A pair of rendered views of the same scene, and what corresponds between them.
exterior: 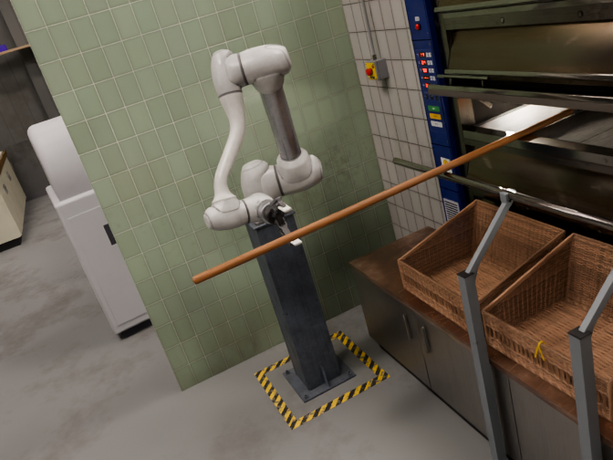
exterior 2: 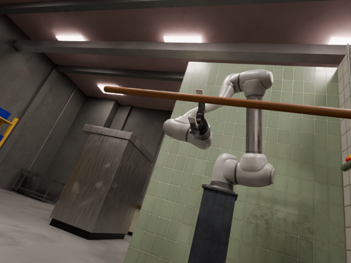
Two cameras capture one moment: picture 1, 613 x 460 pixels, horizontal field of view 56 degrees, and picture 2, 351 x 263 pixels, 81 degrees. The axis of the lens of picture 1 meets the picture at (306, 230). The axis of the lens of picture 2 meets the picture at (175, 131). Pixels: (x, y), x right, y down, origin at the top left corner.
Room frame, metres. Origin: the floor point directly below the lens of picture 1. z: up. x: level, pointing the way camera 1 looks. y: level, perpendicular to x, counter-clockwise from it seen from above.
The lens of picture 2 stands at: (1.36, -0.36, 0.75)
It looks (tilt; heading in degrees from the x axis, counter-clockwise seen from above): 23 degrees up; 38
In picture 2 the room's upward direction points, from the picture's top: 17 degrees clockwise
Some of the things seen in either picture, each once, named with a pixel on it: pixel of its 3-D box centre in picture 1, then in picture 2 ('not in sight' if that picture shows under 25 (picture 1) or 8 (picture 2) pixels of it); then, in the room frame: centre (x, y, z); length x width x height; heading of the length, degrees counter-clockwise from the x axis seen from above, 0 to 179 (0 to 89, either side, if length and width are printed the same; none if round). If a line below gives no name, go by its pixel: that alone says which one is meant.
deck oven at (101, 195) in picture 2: not in sight; (106, 182); (4.85, 3.97, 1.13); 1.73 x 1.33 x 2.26; 19
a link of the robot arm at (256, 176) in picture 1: (259, 182); (226, 169); (2.71, 0.15, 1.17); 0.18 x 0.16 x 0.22; 88
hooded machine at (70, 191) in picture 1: (111, 215); not in sight; (4.21, 1.37, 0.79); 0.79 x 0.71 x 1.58; 20
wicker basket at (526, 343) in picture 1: (590, 315); not in sight; (1.62, -0.84, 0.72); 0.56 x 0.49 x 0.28; 18
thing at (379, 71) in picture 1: (377, 68); not in sight; (3.12, -0.60, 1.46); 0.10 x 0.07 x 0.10; 18
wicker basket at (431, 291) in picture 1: (477, 261); not in sight; (2.17, -0.66, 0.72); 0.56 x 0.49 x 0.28; 17
